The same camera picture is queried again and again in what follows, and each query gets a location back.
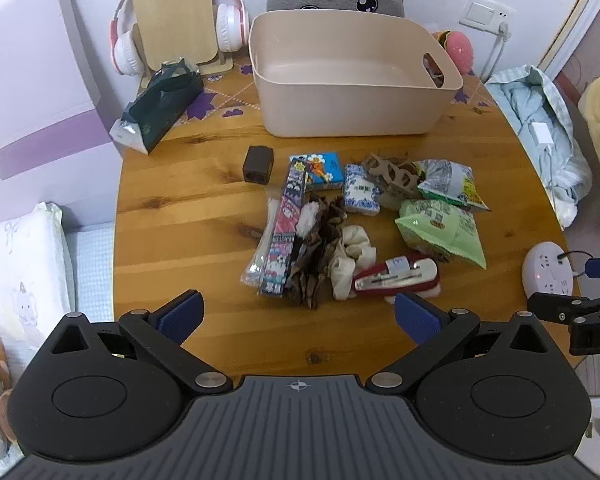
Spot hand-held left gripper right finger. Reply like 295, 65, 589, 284
365, 291, 561, 394

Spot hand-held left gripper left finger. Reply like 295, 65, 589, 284
40, 289, 233, 395

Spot cream scrunchie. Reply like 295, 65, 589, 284
328, 225, 377, 301

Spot green snack packet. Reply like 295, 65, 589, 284
394, 199, 487, 270
412, 159, 490, 212

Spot clear packet of white sticks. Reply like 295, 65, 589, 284
240, 199, 281, 288

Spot brown scrunchie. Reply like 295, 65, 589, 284
285, 195, 348, 311

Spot long patterned snack pack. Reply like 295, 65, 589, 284
260, 157, 308, 297

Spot brown hair claw clip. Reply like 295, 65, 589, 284
362, 152, 426, 208

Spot blue cartoon card box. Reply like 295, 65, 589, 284
289, 152, 344, 191

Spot beige plastic storage bin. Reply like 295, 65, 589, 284
248, 10, 464, 138

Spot wooden desktop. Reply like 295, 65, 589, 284
112, 55, 566, 378

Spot round white power strip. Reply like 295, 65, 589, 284
521, 241, 579, 298

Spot blue checkered bed sheet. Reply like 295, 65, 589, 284
62, 227, 116, 321

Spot blue white tissue pack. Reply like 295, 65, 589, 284
342, 163, 382, 217

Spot white charger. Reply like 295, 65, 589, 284
531, 121, 556, 149

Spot white printed pillow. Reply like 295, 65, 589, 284
0, 202, 76, 356

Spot small black box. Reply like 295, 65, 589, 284
243, 146, 274, 184

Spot light blue quilt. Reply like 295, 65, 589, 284
485, 65, 593, 228

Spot dark green tissue pack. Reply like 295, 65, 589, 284
110, 57, 204, 155

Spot pink burger toy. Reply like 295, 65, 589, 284
431, 30, 476, 75

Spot pink white headphones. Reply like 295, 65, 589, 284
109, 0, 246, 75

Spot purple white cabinet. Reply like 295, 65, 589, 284
0, 0, 126, 228

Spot wooden headphone stand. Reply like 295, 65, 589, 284
131, 0, 233, 73

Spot white plug with cable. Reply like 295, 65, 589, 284
480, 19, 513, 81

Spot white wall socket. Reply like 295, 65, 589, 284
460, 0, 512, 31

